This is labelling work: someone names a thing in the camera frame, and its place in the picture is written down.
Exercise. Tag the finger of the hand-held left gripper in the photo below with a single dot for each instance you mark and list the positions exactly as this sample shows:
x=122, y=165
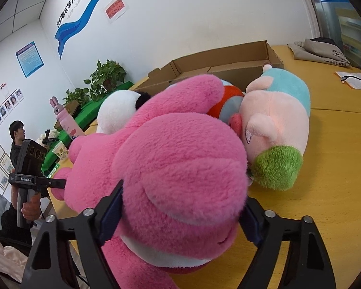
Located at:
x=57, y=183

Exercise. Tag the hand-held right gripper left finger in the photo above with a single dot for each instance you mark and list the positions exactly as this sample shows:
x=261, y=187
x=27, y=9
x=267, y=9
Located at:
x=109, y=216

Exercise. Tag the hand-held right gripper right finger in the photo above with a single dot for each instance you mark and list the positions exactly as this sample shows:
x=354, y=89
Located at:
x=251, y=222

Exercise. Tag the pink plush bear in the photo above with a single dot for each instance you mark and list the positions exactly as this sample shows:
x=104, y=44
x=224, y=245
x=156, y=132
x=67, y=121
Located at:
x=174, y=156

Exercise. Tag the white plush toy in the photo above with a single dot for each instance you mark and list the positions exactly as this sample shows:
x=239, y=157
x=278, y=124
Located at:
x=117, y=108

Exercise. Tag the pink pig plush teal hat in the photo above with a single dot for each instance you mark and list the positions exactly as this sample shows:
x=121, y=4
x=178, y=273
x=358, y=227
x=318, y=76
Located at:
x=276, y=117

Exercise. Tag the cardboard box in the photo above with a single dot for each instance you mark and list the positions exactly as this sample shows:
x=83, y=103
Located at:
x=228, y=57

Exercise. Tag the person's left forearm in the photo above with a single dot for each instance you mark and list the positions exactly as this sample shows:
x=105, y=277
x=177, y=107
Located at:
x=15, y=225

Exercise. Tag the person's left hand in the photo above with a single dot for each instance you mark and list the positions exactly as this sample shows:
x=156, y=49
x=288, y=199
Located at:
x=31, y=209

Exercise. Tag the black device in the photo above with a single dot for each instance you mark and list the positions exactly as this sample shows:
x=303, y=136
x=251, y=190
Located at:
x=49, y=138

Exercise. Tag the paper cup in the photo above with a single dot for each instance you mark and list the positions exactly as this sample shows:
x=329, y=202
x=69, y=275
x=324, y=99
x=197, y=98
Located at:
x=61, y=152

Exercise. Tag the pink rabbit bottle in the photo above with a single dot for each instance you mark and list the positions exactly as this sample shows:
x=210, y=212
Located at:
x=69, y=126

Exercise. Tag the brown box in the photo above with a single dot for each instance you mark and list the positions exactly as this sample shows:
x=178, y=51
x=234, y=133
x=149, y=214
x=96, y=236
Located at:
x=72, y=108

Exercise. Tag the green table cover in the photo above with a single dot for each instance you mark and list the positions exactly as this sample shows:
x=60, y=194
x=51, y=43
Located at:
x=87, y=114

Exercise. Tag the small potted plant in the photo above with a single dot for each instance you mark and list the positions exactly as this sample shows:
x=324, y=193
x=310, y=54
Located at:
x=76, y=96

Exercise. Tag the person's beige jacket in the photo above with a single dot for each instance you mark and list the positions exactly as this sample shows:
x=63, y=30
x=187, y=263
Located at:
x=6, y=262

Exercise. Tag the large potted plant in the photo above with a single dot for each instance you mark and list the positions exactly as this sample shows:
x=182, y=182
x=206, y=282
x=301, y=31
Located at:
x=108, y=75

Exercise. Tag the red notice sheet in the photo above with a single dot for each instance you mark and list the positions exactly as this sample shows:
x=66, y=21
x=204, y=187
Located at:
x=115, y=7

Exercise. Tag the white paper sheet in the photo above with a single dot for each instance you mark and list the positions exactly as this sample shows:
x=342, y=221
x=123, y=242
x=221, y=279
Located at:
x=358, y=82

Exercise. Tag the grey cloth bag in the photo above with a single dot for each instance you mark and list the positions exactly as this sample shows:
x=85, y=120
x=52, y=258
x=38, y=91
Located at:
x=322, y=51

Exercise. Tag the glass partition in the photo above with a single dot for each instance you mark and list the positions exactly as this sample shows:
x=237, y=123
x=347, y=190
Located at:
x=343, y=21

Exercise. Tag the group of framed wall certificates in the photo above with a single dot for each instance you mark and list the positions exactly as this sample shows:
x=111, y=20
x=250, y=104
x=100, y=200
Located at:
x=0, y=162

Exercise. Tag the row of wall photos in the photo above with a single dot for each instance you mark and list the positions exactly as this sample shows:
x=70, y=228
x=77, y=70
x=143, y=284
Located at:
x=7, y=104

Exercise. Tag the blue wall poster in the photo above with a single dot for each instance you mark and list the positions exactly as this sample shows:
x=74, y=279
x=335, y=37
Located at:
x=29, y=58

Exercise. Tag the blue wave wall decal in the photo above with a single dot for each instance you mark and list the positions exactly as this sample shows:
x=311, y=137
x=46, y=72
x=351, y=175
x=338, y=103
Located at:
x=72, y=27

